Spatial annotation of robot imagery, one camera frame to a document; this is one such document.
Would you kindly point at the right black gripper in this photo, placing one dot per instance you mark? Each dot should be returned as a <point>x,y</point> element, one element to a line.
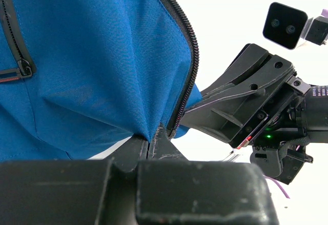
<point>277,113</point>

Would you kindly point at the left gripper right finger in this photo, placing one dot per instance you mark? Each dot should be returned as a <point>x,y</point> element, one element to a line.
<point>173,190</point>

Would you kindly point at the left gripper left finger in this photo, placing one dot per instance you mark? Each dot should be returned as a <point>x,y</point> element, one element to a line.
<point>72,191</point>

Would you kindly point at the blue and black jacket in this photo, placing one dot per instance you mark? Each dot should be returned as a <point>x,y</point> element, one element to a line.
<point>78,76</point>

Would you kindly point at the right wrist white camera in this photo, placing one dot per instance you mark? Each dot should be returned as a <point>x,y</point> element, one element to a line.
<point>288,26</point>

